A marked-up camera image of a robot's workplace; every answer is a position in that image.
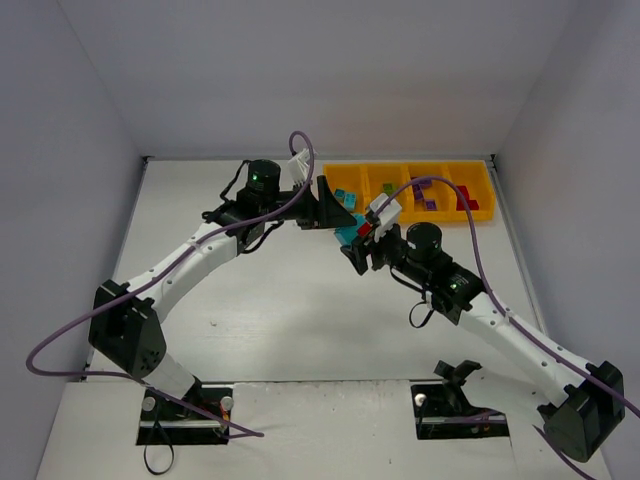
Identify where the multicolor lego block assembly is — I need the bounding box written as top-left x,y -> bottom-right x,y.
334,213 -> 376,246

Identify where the teal lego brick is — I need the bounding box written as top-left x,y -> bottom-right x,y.
343,192 -> 357,211

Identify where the green lego brick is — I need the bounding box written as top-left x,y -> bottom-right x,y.
382,183 -> 397,196

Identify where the cupcake purple lego piece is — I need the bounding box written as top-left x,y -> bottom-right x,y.
411,177 -> 433,189

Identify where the red two-by-four lego brick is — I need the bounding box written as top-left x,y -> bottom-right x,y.
456,197 -> 480,211

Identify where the small red lego brick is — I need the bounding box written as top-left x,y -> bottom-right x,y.
456,185 -> 470,200

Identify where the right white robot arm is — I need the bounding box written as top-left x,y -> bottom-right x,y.
335,222 -> 627,463

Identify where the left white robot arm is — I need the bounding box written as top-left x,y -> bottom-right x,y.
88,159 -> 356,401

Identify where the yellow divided container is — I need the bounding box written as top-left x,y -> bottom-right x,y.
323,160 -> 496,225

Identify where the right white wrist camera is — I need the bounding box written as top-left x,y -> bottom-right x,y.
365,193 -> 402,242

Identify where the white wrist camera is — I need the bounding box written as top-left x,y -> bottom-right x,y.
365,193 -> 402,242
287,149 -> 311,187

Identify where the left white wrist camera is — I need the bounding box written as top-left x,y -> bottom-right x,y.
287,149 -> 311,187

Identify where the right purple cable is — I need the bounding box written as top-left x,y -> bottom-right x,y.
379,175 -> 640,480

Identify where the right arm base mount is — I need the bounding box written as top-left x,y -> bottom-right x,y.
410,360 -> 509,441

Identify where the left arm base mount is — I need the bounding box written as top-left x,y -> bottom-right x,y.
136,389 -> 229,446

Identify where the black cable loop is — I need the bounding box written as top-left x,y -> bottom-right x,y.
143,419 -> 176,476

